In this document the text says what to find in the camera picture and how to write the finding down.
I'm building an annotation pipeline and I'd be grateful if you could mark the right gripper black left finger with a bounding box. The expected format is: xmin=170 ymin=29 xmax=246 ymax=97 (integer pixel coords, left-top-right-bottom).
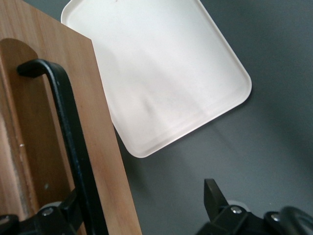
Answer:
xmin=33 ymin=190 xmax=83 ymax=235

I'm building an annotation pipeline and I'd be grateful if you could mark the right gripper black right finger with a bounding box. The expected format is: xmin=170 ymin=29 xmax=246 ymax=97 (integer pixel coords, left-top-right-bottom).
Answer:
xmin=197 ymin=178 xmax=265 ymax=235

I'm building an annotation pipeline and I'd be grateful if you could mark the black metal drawer handle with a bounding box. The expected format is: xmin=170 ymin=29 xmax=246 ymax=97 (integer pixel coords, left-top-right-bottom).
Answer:
xmin=16 ymin=59 xmax=110 ymax=235

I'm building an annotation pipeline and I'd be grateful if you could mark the wooden drawer with recessed front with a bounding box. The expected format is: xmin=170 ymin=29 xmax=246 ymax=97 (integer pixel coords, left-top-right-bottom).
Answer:
xmin=0 ymin=0 xmax=143 ymax=235

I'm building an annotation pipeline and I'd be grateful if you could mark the beige rectangular tray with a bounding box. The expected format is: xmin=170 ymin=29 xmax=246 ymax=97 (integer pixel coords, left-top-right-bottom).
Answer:
xmin=60 ymin=0 xmax=253 ymax=159

